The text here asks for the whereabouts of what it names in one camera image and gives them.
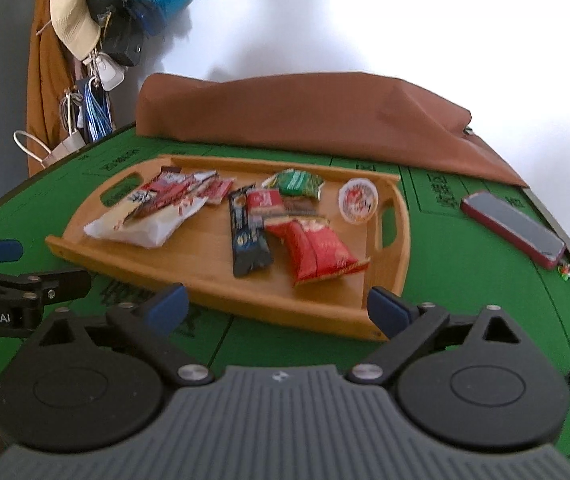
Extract black coffee stick packet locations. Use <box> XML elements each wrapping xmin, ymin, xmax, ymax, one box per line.
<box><xmin>228</xmin><ymin>185</ymin><xmax>274</xmax><ymax>279</ymax></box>

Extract brown cloth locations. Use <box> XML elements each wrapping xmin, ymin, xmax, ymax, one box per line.
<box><xmin>135</xmin><ymin>72</ymin><xmax>530</xmax><ymax>188</ymax></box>

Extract red snack bag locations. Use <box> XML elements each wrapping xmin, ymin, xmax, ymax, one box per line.
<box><xmin>264</xmin><ymin>215</ymin><xmax>372</xmax><ymax>287</ymax></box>

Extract white snack bag orange print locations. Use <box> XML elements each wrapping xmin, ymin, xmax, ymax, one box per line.
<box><xmin>84</xmin><ymin>187</ymin><xmax>208</xmax><ymax>249</ymax></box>

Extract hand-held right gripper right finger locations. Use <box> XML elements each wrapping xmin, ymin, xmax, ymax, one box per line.
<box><xmin>347</xmin><ymin>286</ymin><xmax>526</xmax><ymax>386</ymax></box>

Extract pink jelly cup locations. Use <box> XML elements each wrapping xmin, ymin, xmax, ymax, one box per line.
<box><xmin>339</xmin><ymin>177</ymin><xmax>380</xmax><ymax>224</ymax></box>

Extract pink red candy packet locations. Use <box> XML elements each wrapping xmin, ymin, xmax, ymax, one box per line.
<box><xmin>192</xmin><ymin>176</ymin><xmax>236</xmax><ymax>206</ymax></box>

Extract red chocolate bar packet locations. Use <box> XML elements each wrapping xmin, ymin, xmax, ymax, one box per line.
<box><xmin>132</xmin><ymin>172</ymin><xmax>196</xmax><ymax>219</ymax></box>

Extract orange coat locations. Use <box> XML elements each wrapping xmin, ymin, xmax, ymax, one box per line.
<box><xmin>26</xmin><ymin>0</ymin><xmax>91</xmax><ymax>176</ymax></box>

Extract blue cords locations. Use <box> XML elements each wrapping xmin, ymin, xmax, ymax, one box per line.
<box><xmin>82</xmin><ymin>80</ymin><xmax>113</xmax><ymax>143</ymax></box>

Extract phone in red case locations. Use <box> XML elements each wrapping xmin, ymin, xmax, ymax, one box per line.
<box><xmin>461</xmin><ymin>191</ymin><xmax>567</xmax><ymax>271</ymax></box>

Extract small white pouch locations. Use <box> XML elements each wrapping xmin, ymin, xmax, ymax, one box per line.
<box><xmin>92</xmin><ymin>52</ymin><xmax>126</xmax><ymax>92</ymax></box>

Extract red peanut packet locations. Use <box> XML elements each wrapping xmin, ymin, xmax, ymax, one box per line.
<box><xmin>246</xmin><ymin>189</ymin><xmax>284</xmax><ymax>218</ymax></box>

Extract green pea packet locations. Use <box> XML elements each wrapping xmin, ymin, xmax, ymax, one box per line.
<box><xmin>262</xmin><ymin>168</ymin><xmax>324</xmax><ymax>198</ymax></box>

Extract cream hat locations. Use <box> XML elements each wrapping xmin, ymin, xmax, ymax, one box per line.
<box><xmin>49</xmin><ymin>0</ymin><xmax>102</xmax><ymax>61</ymax></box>

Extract wooden tray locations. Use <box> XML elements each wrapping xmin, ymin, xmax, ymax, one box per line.
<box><xmin>45</xmin><ymin>154</ymin><xmax>412</xmax><ymax>343</ymax></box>

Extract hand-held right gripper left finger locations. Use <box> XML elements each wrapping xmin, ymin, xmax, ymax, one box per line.
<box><xmin>30</xmin><ymin>282</ymin><xmax>216</xmax><ymax>387</ymax></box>

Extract black bag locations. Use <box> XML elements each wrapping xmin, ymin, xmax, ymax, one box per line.
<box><xmin>85</xmin><ymin>0</ymin><xmax>145</xmax><ymax>67</ymax></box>

